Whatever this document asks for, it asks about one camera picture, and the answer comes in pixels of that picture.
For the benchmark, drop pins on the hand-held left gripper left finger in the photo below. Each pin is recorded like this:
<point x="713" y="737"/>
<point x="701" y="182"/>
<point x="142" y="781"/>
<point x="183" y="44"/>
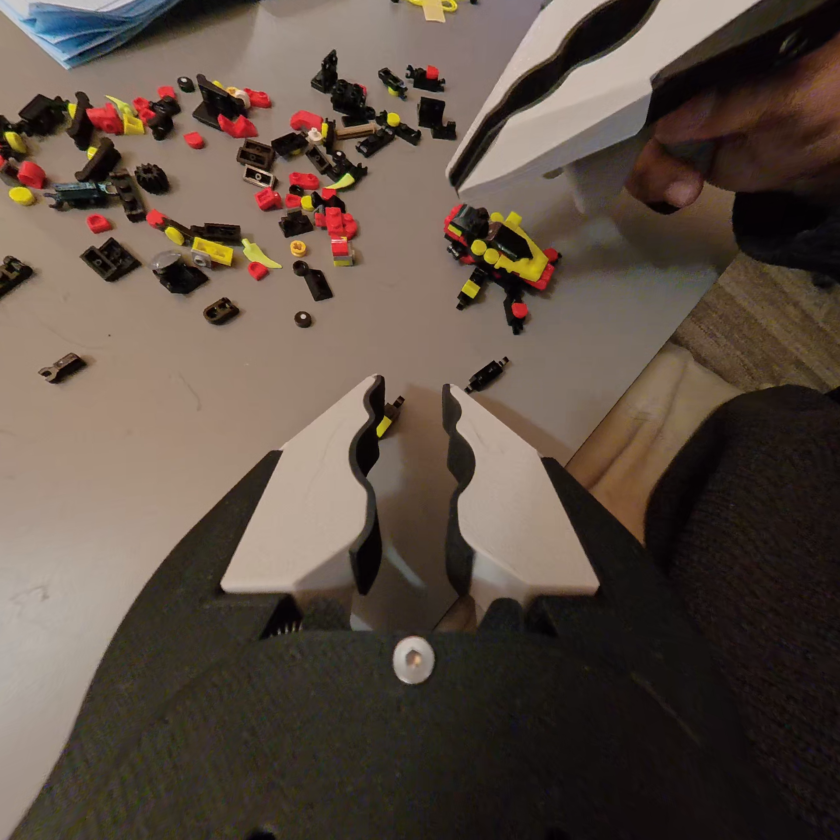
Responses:
<point x="302" y="518"/>

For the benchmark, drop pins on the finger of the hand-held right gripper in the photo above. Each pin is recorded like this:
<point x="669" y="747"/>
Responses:
<point x="525" y="46"/>
<point x="590" y="111"/>

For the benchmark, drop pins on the small yellow lego tile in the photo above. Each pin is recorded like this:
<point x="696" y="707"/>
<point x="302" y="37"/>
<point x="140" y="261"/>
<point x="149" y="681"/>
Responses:
<point x="384" y="426"/>

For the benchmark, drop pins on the partly built lego model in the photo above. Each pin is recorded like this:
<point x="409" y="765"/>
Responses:
<point x="505" y="253"/>

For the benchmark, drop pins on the lego instruction booklet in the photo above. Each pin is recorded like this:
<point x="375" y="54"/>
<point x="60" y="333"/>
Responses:
<point x="79" y="26"/>

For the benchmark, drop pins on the person's right hand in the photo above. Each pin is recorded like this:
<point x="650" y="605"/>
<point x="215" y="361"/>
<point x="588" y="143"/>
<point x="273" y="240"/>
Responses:
<point x="754" y="124"/>

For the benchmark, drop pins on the person's right forearm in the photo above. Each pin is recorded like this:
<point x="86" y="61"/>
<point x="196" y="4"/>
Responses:
<point x="787" y="229"/>

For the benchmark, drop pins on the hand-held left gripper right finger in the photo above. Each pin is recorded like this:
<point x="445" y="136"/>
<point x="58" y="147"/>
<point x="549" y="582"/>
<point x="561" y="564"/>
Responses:
<point x="525" y="525"/>

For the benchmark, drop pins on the scattered loose lego pieces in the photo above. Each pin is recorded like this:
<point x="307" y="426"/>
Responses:
<point x="336" y="222"/>

